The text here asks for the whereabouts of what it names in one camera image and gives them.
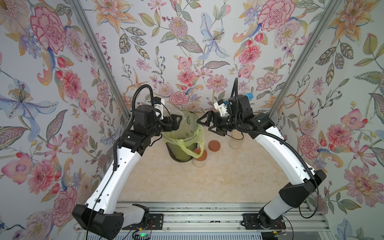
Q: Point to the blue toy microphone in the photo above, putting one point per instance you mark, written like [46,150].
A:
[250,96]

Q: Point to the aluminium corner post right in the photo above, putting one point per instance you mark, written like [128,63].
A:
[326,16]

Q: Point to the closed jar brown lid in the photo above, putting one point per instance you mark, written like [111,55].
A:
[202,158]

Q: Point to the aluminium corner post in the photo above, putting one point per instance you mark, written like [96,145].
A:
[95,46]
[326,16]

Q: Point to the aluminium corner post left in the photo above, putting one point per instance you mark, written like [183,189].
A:
[95,46]

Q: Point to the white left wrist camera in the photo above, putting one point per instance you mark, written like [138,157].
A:
[159,104]

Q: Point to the green plastic bin liner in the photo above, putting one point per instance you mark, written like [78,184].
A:
[186,138]

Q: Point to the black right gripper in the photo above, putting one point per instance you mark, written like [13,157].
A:
[213,117]

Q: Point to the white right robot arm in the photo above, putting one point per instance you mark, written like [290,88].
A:
[236,113]

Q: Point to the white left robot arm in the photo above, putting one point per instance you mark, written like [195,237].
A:
[99,214]

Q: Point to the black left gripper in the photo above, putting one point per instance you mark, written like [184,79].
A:
[168,126]

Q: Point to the black mesh waste bin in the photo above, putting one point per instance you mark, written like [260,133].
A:
[183,141]

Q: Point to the clear plastic rice jar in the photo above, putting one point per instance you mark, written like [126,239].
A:
[236,139]

